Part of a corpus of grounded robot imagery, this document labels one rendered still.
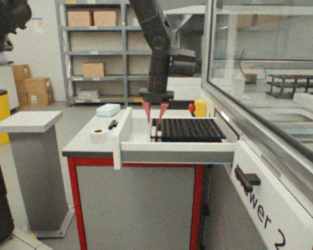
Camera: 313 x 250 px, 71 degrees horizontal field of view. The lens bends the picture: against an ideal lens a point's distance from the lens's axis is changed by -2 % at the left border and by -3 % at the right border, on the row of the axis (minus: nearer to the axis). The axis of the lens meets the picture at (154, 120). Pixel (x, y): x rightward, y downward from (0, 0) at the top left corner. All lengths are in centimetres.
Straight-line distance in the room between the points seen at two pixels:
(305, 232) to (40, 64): 533
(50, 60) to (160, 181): 464
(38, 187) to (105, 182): 64
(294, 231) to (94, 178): 78
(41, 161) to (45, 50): 411
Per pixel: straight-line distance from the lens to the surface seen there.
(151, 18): 57
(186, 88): 152
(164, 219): 109
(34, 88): 514
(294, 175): 41
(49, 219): 168
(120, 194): 102
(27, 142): 143
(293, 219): 39
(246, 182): 45
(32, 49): 548
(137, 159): 64
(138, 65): 495
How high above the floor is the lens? 115
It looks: 18 degrees down
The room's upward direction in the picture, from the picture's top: straight up
